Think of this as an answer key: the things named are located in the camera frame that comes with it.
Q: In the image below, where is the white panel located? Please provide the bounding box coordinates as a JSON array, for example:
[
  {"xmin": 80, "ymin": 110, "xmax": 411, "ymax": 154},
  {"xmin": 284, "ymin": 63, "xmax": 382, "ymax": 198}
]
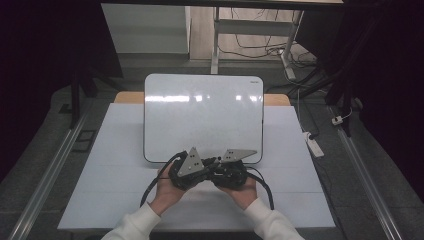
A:
[{"xmin": 100, "ymin": 3, "xmax": 190, "ymax": 55}]

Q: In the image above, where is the white desk frame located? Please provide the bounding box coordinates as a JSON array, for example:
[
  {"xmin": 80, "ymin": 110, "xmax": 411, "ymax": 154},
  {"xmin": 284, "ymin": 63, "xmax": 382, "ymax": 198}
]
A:
[{"xmin": 210, "ymin": 7, "xmax": 305, "ymax": 81}]

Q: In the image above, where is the tangle of black floor cables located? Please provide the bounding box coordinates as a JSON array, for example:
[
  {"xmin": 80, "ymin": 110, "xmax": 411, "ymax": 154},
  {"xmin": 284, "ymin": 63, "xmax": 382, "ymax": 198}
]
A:
[{"xmin": 218, "ymin": 8, "xmax": 318, "ymax": 68}]

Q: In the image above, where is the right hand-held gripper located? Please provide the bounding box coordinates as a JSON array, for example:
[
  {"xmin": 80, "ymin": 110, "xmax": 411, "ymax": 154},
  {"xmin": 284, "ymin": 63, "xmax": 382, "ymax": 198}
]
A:
[{"xmin": 210, "ymin": 148, "xmax": 259, "ymax": 191}]

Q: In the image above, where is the black stand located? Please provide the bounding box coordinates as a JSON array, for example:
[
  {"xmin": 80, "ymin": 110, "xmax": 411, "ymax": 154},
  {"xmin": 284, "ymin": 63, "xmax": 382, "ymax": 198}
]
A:
[
  {"xmin": 59, "ymin": 63, "xmax": 124, "ymax": 130},
  {"xmin": 324, "ymin": 66, "xmax": 359, "ymax": 138}
]

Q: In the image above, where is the white whiteboard with black rim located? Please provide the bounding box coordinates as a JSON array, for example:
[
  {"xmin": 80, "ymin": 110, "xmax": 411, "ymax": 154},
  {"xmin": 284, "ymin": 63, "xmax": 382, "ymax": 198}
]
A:
[{"xmin": 143, "ymin": 73, "xmax": 265, "ymax": 165}]

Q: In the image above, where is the white power strip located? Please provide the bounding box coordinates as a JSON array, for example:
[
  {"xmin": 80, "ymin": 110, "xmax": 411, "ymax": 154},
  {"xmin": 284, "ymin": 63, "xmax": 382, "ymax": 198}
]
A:
[{"xmin": 302, "ymin": 131, "xmax": 325, "ymax": 158}]

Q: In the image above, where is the person's left hand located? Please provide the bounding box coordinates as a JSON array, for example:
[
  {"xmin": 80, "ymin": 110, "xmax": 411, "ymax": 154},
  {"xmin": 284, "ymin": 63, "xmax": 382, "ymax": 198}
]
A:
[{"xmin": 148, "ymin": 165, "xmax": 188, "ymax": 216}]

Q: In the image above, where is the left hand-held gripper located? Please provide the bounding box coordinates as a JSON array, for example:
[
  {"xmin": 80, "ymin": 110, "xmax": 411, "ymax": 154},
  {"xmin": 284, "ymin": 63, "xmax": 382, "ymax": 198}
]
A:
[{"xmin": 168, "ymin": 146, "xmax": 215, "ymax": 192}]

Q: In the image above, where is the wooden table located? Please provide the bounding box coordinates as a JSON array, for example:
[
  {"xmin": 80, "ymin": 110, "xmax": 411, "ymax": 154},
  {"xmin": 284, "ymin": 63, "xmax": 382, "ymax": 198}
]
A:
[{"xmin": 113, "ymin": 91, "xmax": 292, "ymax": 107}]

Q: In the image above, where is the white table cover sheet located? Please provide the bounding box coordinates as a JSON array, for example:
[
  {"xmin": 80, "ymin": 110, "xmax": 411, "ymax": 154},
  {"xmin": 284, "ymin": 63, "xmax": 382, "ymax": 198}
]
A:
[{"xmin": 57, "ymin": 102, "xmax": 336, "ymax": 231}]

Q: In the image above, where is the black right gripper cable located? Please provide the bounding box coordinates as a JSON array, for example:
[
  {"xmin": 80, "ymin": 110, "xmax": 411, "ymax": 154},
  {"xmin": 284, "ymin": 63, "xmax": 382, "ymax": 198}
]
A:
[{"xmin": 246, "ymin": 165, "xmax": 275, "ymax": 211}]

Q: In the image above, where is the person's right hand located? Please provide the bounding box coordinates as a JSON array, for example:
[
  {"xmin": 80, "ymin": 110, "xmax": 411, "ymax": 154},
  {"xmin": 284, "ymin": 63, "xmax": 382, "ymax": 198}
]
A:
[{"xmin": 215, "ymin": 178, "xmax": 259, "ymax": 211}]

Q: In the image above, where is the metal floor rail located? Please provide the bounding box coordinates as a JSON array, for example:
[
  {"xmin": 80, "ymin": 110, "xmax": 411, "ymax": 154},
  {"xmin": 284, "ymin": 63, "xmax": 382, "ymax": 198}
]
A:
[
  {"xmin": 7, "ymin": 99, "xmax": 93, "ymax": 240},
  {"xmin": 328, "ymin": 106, "xmax": 404, "ymax": 240}
]

